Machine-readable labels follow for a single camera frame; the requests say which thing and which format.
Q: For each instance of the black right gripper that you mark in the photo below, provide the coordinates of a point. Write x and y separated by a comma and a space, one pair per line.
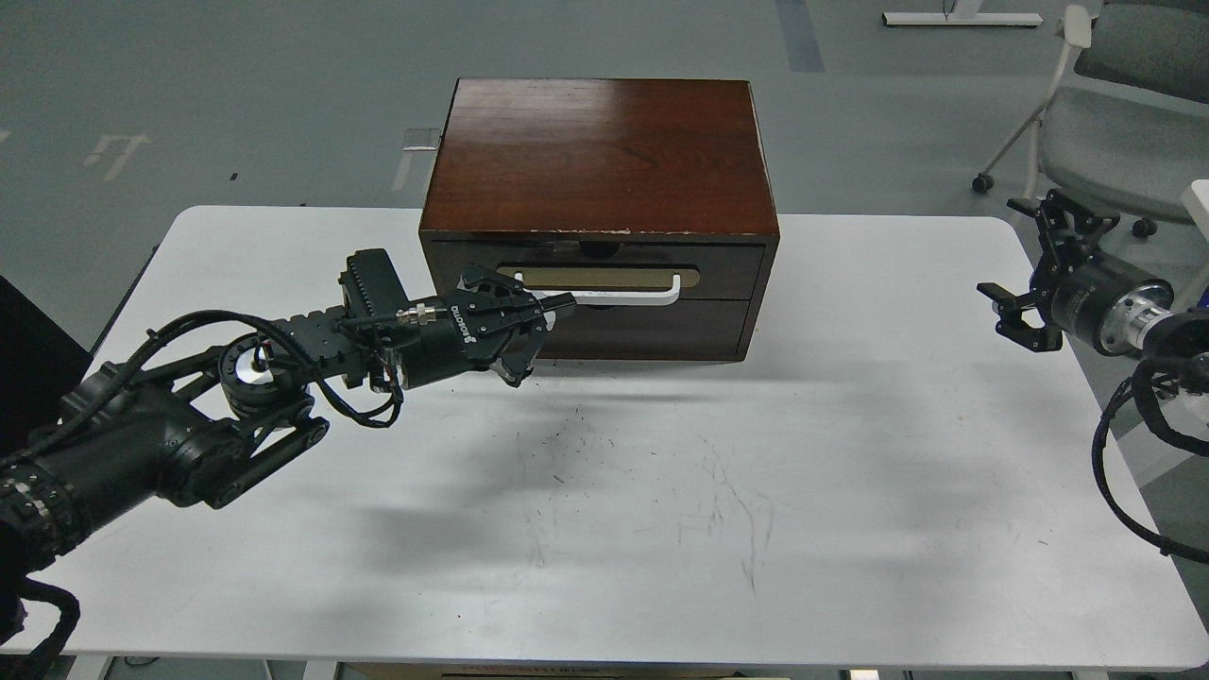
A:
1101, 300

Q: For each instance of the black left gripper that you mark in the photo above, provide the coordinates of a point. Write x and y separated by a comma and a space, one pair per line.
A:
490, 323

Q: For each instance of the wooden drawer with white handle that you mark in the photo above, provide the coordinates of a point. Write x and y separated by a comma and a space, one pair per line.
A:
727, 272

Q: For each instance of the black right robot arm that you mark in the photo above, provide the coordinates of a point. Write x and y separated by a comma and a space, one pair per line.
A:
1172, 362

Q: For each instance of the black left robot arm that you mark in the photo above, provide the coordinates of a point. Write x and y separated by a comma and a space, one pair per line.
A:
213, 402

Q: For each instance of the grey office chair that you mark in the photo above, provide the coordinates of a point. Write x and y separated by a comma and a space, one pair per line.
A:
1122, 125

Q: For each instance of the dark wooden cabinet box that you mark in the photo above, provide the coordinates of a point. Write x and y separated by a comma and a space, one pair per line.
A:
612, 160

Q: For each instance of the white table base bar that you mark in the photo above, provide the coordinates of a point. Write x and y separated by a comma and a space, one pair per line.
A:
961, 14

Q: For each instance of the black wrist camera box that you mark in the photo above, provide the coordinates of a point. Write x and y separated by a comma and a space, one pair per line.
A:
371, 285

